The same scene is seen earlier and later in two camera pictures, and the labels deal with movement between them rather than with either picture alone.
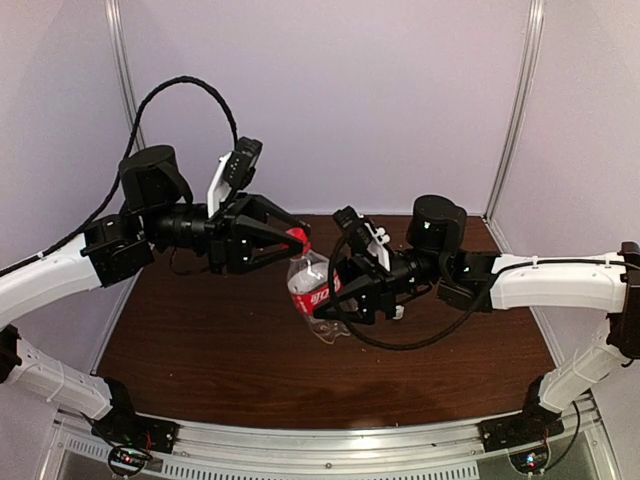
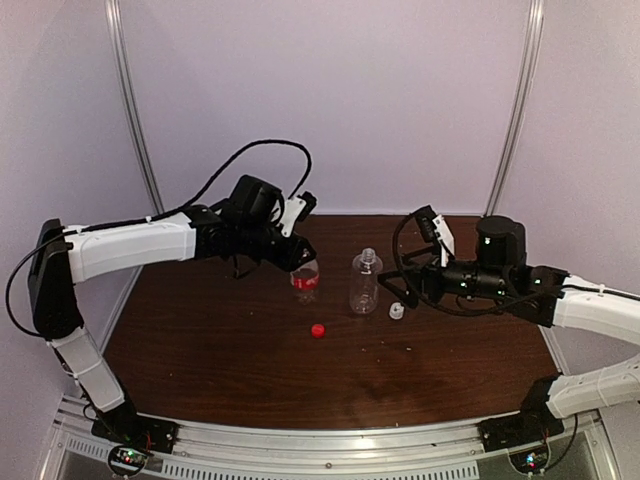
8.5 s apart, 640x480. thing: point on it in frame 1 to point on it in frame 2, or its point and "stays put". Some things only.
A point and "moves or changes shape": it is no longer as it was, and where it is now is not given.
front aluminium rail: x=448 y=452 stays put
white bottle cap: x=399 y=312 stays put
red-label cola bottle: x=312 y=283 moves or changes shape
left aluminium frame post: x=119 y=37 stays put
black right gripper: x=376 y=289 to x=411 y=299
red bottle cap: x=300 y=235 moves or changes shape
